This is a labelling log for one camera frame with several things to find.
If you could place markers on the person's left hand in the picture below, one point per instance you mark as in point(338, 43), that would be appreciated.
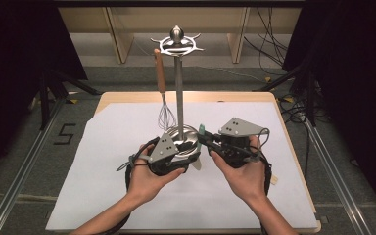
point(143, 182)

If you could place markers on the light wooden shelf frame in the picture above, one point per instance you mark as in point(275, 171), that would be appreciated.
point(120, 39)

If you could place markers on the metal floor rail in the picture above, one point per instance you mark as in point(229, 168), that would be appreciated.
point(339, 186)
point(13, 192)

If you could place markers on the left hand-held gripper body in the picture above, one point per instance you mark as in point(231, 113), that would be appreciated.
point(163, 150)

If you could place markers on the white table cover sheet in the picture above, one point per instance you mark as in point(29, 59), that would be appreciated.
point(192, 196)

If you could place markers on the dark curtain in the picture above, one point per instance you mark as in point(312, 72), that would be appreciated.
point(355, 65)
point(13, 49)

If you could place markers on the person's right hand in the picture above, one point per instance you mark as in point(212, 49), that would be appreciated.
point(248, 182)

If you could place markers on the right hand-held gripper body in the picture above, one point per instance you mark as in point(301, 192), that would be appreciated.
point(238, 127)

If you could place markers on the metal utensil rack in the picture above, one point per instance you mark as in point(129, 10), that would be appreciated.
point(178, 84)

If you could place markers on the black stand legs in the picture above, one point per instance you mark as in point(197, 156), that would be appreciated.
point(310, 98)
point(44, 98)

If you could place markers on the light wooden table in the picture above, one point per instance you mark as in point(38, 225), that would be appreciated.
point(209, 97)

